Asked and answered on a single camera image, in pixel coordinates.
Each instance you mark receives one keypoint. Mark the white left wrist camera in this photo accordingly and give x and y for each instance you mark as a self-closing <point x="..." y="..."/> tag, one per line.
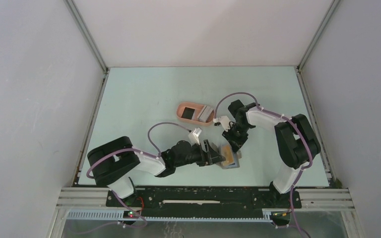
<point x="194" y="135"/>

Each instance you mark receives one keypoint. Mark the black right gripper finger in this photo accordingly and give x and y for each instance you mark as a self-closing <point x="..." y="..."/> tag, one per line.
<point x="231" y="139"/>
<point x="237" y="144"/>

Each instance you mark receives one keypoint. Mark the orange credit card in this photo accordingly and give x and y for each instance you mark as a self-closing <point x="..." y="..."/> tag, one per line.
<point x="227" y="152"/>

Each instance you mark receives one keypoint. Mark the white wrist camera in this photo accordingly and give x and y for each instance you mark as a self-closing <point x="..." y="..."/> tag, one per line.
<point x="194" y="135"/>
<point x="223" y="121"/>

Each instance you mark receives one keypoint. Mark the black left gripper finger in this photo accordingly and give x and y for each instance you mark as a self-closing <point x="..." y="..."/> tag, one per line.
<point x="215" y="159"/>
<point x="211" y="150"/>

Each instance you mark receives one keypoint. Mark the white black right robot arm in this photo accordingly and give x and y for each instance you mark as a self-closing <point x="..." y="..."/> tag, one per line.
<point x="296" y="140"/>

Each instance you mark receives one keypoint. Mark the black card in tray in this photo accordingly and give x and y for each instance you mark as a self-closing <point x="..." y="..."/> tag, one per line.
<point x="188" y="113"/>

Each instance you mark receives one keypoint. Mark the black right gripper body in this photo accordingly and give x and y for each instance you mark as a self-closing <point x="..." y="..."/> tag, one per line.
<point x="240" y="131"/>

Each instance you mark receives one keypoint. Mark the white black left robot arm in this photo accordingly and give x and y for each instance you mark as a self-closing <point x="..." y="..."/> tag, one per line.
<point x="111" y="163"/>

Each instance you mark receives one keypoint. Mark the aluminium frame rail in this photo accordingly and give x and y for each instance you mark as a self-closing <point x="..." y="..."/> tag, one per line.
<point x="82" y="198"/>

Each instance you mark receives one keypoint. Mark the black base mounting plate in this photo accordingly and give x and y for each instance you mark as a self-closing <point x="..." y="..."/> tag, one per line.
<point x="210" y="202"/>

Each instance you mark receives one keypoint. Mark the taupe leather card holder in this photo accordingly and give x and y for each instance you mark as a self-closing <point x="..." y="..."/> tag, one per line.
<point x="236" y="164"/>

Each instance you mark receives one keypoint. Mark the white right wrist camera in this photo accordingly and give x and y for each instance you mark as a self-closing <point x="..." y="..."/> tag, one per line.
<point x="223" y="121"/>

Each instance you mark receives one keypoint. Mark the peach plastic card tray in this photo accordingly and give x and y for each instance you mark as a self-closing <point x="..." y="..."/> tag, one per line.
<point x="197" y="108"/>

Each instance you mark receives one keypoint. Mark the white cable duct strip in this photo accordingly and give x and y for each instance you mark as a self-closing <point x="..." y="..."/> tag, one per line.
<point x="119" y="215"/>

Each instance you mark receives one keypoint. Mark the stack of credit cards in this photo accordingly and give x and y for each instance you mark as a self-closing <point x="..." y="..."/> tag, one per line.
<point x="205" y="113"/>

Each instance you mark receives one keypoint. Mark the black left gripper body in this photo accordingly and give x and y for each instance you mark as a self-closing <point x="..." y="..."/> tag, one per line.
<point x="196" y="155"/>

